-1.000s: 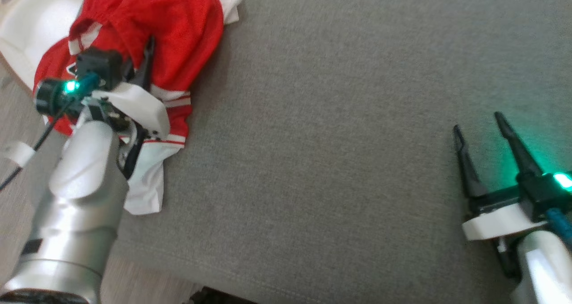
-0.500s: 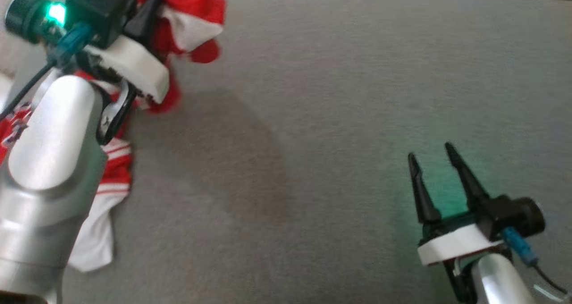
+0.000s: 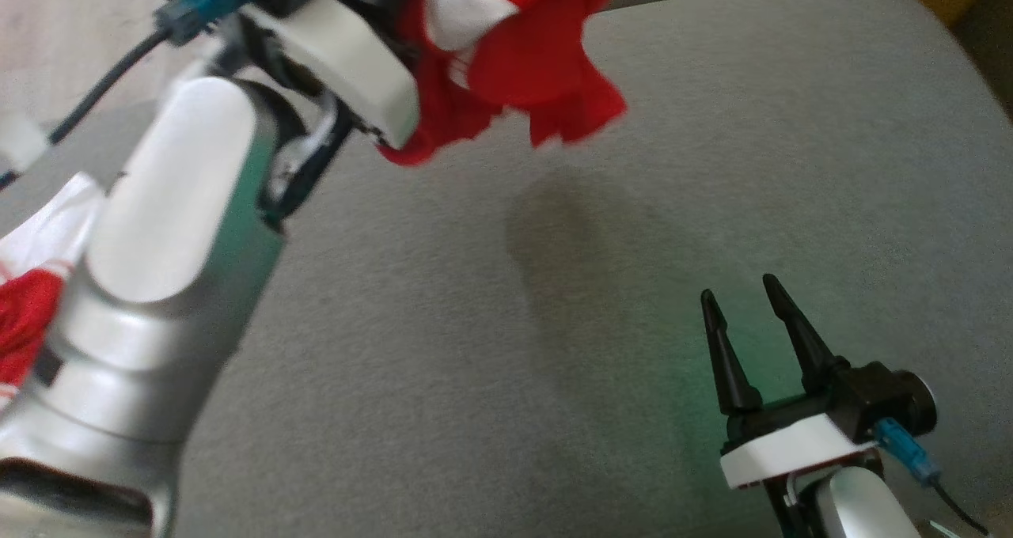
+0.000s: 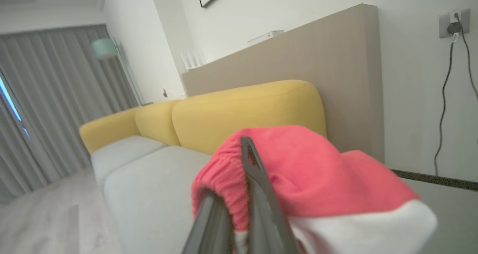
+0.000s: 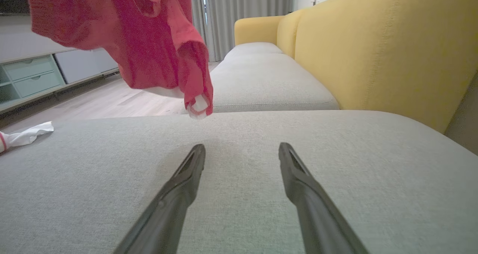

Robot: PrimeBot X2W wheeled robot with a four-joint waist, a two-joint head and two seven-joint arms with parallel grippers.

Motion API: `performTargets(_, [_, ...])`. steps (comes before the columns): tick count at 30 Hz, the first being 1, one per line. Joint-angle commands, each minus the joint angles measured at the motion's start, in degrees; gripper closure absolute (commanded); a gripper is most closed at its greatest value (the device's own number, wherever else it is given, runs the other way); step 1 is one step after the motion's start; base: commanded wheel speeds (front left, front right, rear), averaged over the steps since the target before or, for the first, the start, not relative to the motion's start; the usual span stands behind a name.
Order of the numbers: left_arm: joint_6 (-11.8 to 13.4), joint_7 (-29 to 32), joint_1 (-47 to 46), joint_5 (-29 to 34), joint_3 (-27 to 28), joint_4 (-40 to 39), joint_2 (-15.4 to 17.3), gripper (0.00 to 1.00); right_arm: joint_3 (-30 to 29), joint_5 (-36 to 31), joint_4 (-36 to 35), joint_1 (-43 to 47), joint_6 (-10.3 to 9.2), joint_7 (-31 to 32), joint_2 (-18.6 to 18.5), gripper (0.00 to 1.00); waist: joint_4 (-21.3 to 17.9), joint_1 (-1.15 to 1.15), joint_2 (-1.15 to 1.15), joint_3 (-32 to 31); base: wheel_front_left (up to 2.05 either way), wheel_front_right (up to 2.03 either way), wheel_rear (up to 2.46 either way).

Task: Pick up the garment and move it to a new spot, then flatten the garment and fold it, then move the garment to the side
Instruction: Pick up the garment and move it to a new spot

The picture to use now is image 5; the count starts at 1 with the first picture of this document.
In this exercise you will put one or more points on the white and green TV cabinet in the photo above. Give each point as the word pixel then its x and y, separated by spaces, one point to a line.
pixel 33 78

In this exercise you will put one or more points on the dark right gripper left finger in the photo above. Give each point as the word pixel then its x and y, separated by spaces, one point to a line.
pixel 168 213

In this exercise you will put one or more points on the red basketball jersey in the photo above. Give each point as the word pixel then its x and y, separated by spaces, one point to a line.
pixel 26 136

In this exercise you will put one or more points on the yellow sofa backrest cushion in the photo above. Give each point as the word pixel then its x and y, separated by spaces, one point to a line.
pixel 392 48
pixel 288 33

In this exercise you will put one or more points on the red shorts with white trim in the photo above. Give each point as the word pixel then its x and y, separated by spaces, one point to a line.
pixel 149 41

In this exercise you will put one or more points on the grey curtain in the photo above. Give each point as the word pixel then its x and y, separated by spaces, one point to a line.
pixel 246 15

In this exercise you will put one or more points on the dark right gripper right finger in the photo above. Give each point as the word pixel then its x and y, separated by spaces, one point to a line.
pixel 317 216

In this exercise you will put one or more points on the yellow sofa armrest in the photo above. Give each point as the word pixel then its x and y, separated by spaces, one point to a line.
pixel 257 30

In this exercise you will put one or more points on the black television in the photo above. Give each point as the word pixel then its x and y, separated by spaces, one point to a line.
pixel 11 0

